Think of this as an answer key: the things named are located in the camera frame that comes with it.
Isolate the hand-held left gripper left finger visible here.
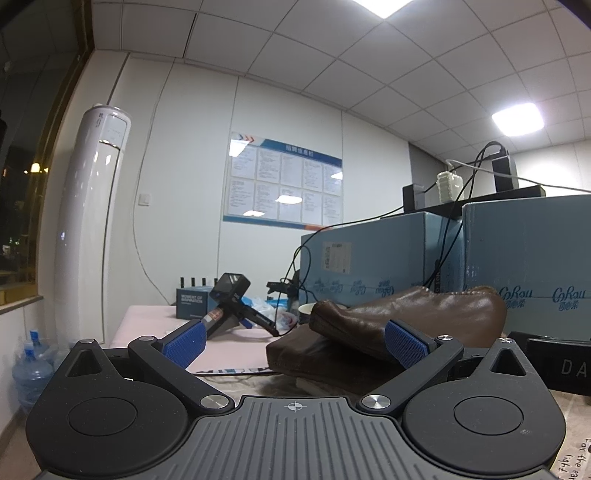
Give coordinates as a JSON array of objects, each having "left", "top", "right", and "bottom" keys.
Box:
[{"left": 53, "top": 318, "right": 235, "bottom": 414}]

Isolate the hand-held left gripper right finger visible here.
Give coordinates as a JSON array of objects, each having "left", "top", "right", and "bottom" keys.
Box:
[{"left": 361, "top": 319, "right": 539, "bottom": 413}]

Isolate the brown leather bag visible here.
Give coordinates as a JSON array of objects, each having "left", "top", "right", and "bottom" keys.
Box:
[{"left": 308, "top": 285, "right": 508, "bottom": 366}]

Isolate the pink table mat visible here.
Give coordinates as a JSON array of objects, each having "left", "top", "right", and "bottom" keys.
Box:
[{"left": 99, "top": 305, "right": 280, "bottom": 374}]

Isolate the dark blue small box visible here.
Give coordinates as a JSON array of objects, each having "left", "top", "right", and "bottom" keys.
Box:
[{"left": 175, "top": 287, "right": 216, "bottom": 320}]

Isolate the printed cartoon blanket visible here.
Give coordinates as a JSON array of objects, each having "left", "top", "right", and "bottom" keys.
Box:
[{"left": 189, "top": 366, "right": 271, "bottom": 377}]

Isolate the black router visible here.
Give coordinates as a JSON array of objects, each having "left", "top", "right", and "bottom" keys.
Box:
[{"left": 179, "top": 275, "right": 221, "bottom": 289}]

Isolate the handwritten paper sheet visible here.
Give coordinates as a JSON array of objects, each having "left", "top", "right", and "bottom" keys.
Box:
[{"left": 561, "top": 434, "right": 591, "bottom": 480}]

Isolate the blue cardboard box with label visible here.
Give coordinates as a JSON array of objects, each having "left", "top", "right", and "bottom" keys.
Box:
[{"left": 299, "top": 211, "right": 465, "bottom": 315}]

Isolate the white plastic bag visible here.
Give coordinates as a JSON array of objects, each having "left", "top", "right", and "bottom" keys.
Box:
[{"left": 244, "top": 295, "right": 297, "bottom": 332}]

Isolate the small black device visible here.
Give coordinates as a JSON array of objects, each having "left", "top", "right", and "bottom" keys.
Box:
[{"left": 267, "top": 280, "right": 302, "bottom": 297}]

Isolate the large blue cardboard box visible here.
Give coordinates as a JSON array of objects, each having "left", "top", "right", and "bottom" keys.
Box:
[{"left": 462, "top": 194, "right": 591, "bottom": 343}]

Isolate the blue water jug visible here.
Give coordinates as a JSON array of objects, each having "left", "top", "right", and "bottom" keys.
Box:
[
  {"left": 12, "top": 344, "right": 56, "bottom": 415},
  {"left": 18, "top": 329, "right": 71, "bottom": 367}
]

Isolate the small black box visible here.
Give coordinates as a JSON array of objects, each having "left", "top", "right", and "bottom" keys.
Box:
[{"left": 402, "top": 184, "right": 426, "bottom": 211}]

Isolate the white standing air conditioner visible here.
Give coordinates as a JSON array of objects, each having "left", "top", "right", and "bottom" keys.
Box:
[{"left": 54, "top": 105, "right": 132, "bottom": 348}]

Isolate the white power adapter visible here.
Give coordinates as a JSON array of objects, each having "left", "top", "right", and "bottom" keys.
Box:
[{"left": 436, "top": 171, "right": 463, "bottom": 202}]

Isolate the black flat board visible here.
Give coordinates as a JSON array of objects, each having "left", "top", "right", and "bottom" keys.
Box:
[{"left": 424, "top": 185, "right": 546, "bottom": 216}]

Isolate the blue framed notice board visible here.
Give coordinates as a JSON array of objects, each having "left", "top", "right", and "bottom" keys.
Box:
[{"left": 223, "top": 131, "right": 345, "bottom": 230}]

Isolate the black upright device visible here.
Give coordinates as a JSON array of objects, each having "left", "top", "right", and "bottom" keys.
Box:
[{"left": 491, "top": 148, "right": 519, "bottom": 192}]

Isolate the ceiling light panel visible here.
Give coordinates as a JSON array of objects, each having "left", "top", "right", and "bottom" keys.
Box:
[
  {"left": 491, "top": 102, "right": 546, "bottom": 138},
  {"left": 384, "top": 0, "right": 413, "bottom": 20}
]

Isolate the dark window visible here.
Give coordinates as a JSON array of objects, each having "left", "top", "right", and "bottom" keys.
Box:
[{"left": 0, "top": 0, "right": 95, "bottom": 317}]

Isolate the black action camera on grip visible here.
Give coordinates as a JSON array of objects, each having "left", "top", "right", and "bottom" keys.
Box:
[{"left": 202, "top": 272, "right": 281, "bottom": 342}]

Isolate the white wall cable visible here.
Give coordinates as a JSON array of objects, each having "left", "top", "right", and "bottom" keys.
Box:
[{"left": 132, "top": 87, "right": 171, "bottom": 306}]

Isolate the black cable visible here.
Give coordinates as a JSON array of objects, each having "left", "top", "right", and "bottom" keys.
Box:
[{"left": 279, "top": 141, "right": 509, "bottom": 333}]

